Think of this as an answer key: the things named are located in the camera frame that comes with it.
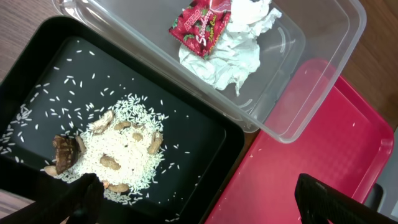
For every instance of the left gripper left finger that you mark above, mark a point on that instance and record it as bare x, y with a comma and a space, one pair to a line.
81, 203

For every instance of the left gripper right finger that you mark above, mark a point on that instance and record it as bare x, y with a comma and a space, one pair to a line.
318, 203

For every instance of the rice and food scraps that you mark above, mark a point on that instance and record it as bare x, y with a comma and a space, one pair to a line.
105, 118

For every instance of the white tissue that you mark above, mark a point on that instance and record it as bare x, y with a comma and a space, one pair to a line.
236, 54

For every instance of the red snack wrapper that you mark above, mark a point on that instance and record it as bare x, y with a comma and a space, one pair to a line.
201, 24

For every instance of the grey dishwasher rack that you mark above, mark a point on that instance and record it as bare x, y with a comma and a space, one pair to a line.
383, 196

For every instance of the red serving tray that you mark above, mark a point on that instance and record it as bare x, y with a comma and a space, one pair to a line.
345, 145

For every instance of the black plastic tray bin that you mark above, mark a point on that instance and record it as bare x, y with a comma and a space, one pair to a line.
214, 159

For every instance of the clear plastic bin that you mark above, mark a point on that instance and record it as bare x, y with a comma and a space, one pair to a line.
301, 56

